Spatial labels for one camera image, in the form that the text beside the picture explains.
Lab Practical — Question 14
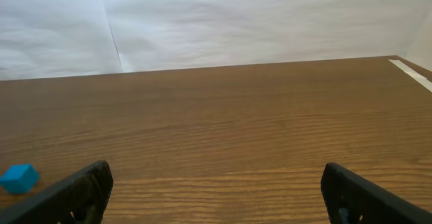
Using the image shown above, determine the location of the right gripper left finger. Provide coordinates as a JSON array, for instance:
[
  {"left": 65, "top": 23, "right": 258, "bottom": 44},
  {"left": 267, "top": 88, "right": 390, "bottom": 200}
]
[{"left": 0, "top": 160, "right": 114, "bottom": 224}]

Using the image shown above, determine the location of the blue cube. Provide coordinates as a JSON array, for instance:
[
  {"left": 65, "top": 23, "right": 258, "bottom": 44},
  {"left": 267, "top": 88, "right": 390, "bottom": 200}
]
[{"left": 0, "top": 163, "right": 41, "bottom": 195}]

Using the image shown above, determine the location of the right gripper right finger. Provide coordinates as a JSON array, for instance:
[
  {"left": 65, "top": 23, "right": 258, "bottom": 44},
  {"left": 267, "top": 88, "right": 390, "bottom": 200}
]
[{"left": 320, "top": 162, "right": 432, "bottom": 224}]

